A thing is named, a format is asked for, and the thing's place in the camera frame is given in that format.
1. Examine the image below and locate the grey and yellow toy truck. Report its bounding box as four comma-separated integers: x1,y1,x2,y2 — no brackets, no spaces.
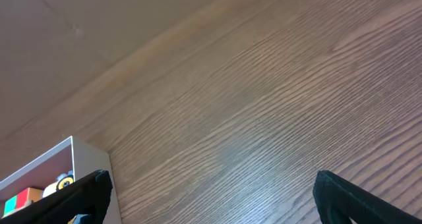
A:
56,171,75,190

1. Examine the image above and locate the multicolour puzzle cube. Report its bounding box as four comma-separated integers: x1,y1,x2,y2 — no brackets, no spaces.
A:
3,188,43,217

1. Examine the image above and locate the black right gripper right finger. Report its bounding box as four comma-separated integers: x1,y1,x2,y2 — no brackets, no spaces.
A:
313,170,421,224

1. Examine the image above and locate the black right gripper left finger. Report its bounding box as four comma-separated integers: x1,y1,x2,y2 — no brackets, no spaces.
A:
1,170,113,224

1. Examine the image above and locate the white box with pink interior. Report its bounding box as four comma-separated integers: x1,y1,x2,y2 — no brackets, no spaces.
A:
1,136,121,224

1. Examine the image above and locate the yellow plush duck toy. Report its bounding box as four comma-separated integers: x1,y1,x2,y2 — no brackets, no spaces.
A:
42,174,67,198

